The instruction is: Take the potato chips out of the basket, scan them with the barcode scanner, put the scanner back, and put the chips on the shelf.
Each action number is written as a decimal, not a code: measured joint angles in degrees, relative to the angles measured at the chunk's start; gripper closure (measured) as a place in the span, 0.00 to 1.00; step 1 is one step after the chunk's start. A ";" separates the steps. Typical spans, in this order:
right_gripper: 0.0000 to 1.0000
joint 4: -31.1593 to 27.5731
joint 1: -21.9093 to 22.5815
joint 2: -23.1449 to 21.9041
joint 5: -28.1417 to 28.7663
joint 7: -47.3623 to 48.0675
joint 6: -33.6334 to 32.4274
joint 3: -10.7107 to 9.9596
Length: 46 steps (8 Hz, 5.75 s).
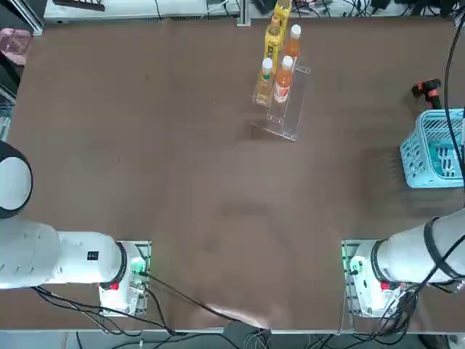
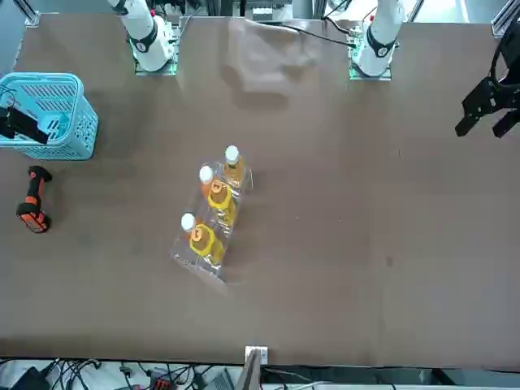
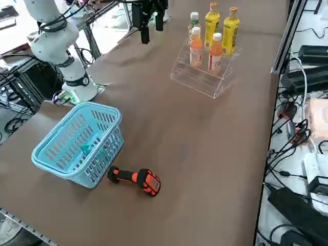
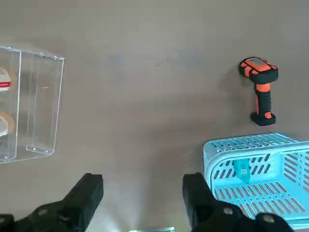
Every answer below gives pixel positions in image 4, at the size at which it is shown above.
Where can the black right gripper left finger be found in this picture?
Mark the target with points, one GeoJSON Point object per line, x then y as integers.
{"type": "Point", "coordinates": [79, 200]}

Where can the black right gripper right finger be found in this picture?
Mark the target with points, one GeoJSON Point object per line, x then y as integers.
{"type": "Point", "coordinates": [200, 203]}

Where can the orange black barcode scanner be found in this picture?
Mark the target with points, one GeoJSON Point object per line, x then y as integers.
{"type": "Point", "coordinates": [264, 96]}

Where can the light blue plastic basket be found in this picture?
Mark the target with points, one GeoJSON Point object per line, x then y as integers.
{"type": "Point", "coordinates": [206, 157]}

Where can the clear acrylic stepped shelf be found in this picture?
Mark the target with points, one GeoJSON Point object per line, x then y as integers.
{"type": "Point", "coordinates": [36, 101]}

